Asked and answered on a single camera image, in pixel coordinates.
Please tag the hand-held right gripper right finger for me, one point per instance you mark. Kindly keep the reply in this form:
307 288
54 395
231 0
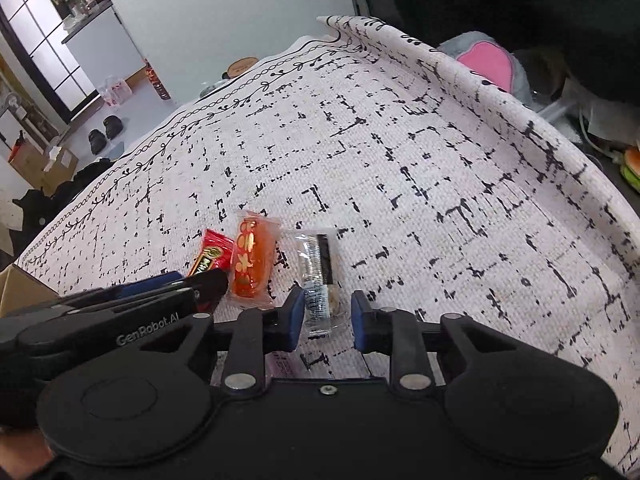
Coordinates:
360 320

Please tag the black and white printed blanket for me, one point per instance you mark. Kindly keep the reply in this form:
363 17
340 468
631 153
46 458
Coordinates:
400 185

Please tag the plush burger toy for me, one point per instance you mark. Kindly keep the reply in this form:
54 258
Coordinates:
631 165

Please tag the brown cardboard box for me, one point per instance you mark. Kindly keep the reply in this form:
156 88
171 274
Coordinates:
25 160

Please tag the red oil bottle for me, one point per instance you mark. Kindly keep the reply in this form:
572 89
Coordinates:
157 82

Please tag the white crumpled paper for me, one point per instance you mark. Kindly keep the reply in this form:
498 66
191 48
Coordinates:
605 110

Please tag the brown noodle cup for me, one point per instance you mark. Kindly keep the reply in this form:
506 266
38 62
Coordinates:
242 66

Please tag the white kitchen cabinet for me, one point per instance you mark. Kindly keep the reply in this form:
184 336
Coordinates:
100 45

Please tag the person's left hand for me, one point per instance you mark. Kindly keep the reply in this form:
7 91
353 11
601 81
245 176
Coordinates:
20 447

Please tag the pink plastic bag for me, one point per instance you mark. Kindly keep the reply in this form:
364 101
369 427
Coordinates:
115 91

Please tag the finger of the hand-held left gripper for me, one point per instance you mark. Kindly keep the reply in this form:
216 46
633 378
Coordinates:
212 285
150 282

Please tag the red snack packet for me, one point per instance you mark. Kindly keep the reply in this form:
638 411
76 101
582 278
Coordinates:
215 255

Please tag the plastic bag with trash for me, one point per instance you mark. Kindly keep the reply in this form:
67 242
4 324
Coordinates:
212 89

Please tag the grey plush with pink heart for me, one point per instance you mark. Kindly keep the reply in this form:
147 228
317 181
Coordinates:
487 62

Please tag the small white fan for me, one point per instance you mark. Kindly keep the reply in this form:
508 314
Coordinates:
12 105

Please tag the black framed sliding door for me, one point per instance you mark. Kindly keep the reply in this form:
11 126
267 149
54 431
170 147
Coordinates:
45 35

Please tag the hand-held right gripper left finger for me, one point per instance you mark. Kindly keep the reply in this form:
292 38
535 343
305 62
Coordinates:
295 317

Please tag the black clothing pile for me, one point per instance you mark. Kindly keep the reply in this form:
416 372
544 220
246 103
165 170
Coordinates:
85 172
35 210

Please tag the orange snack packet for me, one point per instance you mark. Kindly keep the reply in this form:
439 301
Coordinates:
252 260

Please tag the clear snack packet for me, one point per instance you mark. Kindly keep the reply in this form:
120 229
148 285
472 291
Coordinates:
315 260

